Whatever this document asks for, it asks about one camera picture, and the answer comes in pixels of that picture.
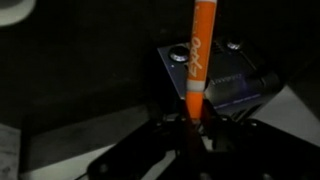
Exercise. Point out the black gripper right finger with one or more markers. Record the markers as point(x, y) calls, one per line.
point(253, 150)

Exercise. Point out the dark blue box with bolts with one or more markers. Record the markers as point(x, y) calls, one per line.
point(238, 85)

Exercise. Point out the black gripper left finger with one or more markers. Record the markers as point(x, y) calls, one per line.
point(137, 153)

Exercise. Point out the white mug rim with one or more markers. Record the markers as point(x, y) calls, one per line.
point(15, 11)

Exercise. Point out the orange Expo marker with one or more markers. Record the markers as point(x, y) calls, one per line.
point(200, 44)

